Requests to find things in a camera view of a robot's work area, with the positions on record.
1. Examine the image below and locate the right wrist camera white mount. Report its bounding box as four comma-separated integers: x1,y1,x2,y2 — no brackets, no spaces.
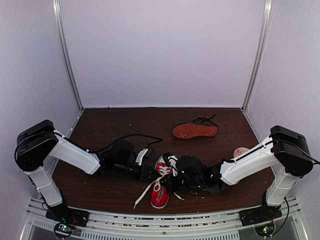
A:
162,152,178,177

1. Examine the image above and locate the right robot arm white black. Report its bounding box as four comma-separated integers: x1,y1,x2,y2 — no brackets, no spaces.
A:
161,125,319,221

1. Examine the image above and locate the upturned shoe orange sole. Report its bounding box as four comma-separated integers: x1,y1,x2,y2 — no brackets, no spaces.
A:
171,113,219,140

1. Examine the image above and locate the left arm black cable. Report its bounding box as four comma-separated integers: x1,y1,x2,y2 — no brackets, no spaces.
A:
84,134,164,154

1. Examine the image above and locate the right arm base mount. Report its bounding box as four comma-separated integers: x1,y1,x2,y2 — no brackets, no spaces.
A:
239,199,282,238

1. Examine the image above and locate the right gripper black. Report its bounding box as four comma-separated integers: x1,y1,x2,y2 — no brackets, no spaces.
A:
159,172,203,194

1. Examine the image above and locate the red patterned bowl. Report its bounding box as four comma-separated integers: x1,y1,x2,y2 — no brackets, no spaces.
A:
233,147,250,158

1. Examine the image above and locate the left aluminium frame post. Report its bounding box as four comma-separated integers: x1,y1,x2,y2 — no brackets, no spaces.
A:
52,0,84,112

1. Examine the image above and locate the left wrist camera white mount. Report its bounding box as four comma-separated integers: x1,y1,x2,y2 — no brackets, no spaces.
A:
135,146,155,166

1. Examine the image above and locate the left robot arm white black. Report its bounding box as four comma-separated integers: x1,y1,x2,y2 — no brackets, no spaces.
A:
14,120,160,222

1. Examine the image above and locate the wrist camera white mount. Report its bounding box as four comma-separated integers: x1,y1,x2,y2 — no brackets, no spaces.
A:
135,146,155,166
162,152,178,177

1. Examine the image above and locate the aluminium frame post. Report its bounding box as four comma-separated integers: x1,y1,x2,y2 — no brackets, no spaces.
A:
242,0,273,114
52,0,84,112

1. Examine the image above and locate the right aluminium frame post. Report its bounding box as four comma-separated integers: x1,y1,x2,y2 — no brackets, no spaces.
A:
242,0,273,114

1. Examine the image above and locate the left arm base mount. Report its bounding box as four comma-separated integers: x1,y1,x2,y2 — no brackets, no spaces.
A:
44,196,90,240

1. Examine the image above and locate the front aluminium rail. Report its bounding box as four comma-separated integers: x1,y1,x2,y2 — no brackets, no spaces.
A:
18,197,311,240

